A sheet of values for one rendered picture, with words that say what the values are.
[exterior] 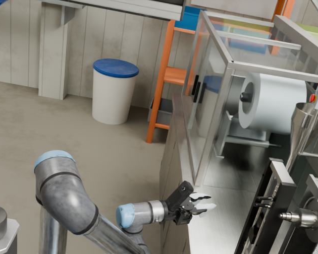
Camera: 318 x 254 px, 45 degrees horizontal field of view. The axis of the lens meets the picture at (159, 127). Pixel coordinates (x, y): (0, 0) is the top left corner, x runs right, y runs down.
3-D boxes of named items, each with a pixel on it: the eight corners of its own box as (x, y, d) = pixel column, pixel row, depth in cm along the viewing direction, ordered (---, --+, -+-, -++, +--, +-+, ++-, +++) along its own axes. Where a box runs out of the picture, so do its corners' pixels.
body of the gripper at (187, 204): (182, 208, 144) (153, 212, 139) (189, 192, 140) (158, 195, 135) (191, 224, 139) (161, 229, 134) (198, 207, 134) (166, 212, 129)
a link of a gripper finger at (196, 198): (203, 200, 148) (183, 205, 143) (207, 189, 145) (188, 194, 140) (207, 205, 146) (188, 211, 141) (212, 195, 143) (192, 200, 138)
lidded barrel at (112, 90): (131, 110, 482) (139, 62, 453) (130, 129, 436) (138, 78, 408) (91, 104, 476) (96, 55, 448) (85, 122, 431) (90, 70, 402)
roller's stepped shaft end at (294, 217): (276, 215, 126) (279, 208, 124) (294, 218, 126) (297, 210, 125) (279, 222, 123) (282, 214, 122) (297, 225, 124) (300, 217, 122)
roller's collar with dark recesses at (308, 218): (290, 218, 129) (297, 203, 126) (308, 220, 129) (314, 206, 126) (297, 232, 123) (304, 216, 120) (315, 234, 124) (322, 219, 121)
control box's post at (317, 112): (298, 151, 149) (316, 105, 140) (301, 152, 149) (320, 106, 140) (299, 153, 147) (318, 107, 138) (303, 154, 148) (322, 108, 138)
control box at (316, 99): (306, 101, 143) (316, 75, 138) (324, 105, 142) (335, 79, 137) (309, 108, 136) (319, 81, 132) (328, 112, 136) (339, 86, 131)
